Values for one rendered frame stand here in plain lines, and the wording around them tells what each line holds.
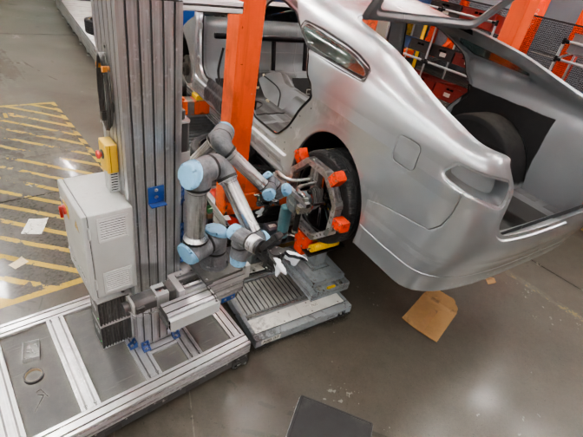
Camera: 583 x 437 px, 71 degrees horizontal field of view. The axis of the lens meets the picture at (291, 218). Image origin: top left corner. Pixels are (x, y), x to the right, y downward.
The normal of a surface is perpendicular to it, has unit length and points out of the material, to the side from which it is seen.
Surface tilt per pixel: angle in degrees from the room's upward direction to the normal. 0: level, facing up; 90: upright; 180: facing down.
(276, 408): 0
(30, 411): 0
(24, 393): 0
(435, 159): 90
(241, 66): 90
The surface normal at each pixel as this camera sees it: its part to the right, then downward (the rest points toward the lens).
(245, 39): 0.52, 0.55
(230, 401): 0.16, -0.82
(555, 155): -0.84, 0.18
